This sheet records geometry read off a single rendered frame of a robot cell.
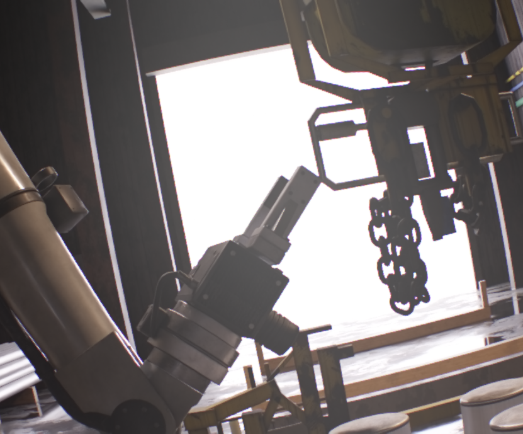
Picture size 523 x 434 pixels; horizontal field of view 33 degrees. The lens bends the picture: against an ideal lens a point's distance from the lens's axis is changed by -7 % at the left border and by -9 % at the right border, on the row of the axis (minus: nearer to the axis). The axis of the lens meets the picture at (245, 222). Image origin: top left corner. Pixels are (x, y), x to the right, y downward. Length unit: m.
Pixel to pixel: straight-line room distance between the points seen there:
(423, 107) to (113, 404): 0.83
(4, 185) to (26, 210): 0.07
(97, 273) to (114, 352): 7.77
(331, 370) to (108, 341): 1.16
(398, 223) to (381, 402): 5.27
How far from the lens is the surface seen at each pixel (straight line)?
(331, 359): 2.73
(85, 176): 9.51
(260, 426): 2.75
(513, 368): 7.20
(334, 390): 2.74
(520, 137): 2.01
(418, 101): 1.86
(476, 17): 1.82
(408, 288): 1.87
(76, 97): 9.64
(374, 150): 1.78
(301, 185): 1.73
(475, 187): 1.87
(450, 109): 1.86
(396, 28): 1.73
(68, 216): 1.87
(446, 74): 1.73
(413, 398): 7.05
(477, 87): 1.94
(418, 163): 1.87
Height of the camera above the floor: 1.39
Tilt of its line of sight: 2 degrees up
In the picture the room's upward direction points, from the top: 11 degrees counter-clockwise
